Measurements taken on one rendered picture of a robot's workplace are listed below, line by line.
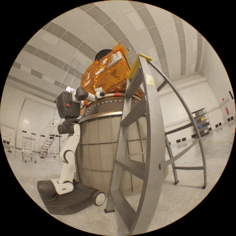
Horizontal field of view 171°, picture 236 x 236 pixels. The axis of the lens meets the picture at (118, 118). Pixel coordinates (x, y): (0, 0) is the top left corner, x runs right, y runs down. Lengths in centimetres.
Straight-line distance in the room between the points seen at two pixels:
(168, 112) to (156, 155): 651
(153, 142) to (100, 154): 89
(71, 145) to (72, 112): 37
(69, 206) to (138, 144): 107
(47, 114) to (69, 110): 817
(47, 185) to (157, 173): 86
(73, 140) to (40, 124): 789
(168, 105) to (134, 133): 607
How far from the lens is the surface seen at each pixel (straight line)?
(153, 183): 30
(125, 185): 117
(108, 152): 105
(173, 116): 669
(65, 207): 89
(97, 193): 96
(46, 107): 931
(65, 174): 94
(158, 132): 30
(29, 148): 550
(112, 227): 85
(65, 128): 92
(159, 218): 87
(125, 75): 153
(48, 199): 96
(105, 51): 363
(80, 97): 92
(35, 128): 866
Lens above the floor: 71
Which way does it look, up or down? 21 degrees up
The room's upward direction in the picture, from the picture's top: 6 degrees counter-clockwise
